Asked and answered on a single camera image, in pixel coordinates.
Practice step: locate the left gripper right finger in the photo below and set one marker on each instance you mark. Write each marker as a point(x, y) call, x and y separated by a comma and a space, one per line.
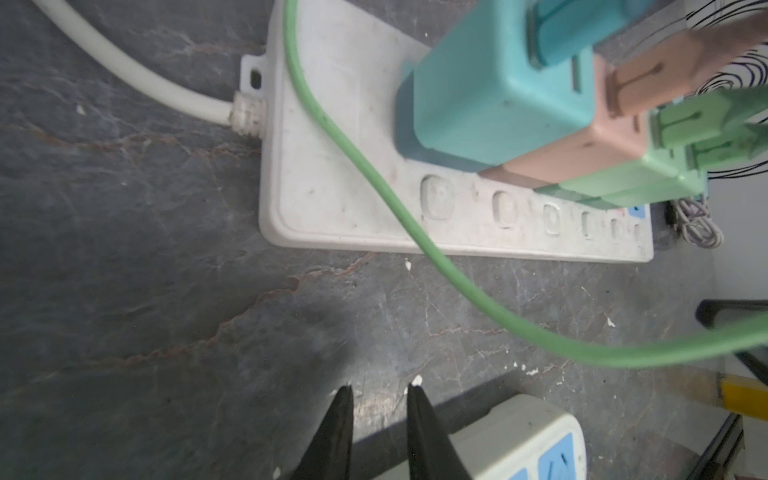
point(430, 453)

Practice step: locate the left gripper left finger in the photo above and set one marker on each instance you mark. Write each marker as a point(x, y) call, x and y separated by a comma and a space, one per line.
point(328, 455)

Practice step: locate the long colourful power strip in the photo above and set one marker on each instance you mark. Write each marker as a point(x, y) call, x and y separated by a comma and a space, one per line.
point(312, 195)

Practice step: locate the light green plug adapter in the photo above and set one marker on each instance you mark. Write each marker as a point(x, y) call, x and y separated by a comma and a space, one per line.
point(659, 175)

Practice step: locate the teal plug adapter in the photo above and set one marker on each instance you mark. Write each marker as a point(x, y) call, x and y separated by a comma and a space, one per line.
point(477, 101)

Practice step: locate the pink plug adapter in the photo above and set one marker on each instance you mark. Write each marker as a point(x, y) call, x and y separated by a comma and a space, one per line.
point(604, 143)

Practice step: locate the short blue power strip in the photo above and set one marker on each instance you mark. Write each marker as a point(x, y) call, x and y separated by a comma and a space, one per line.
point(522, 438)

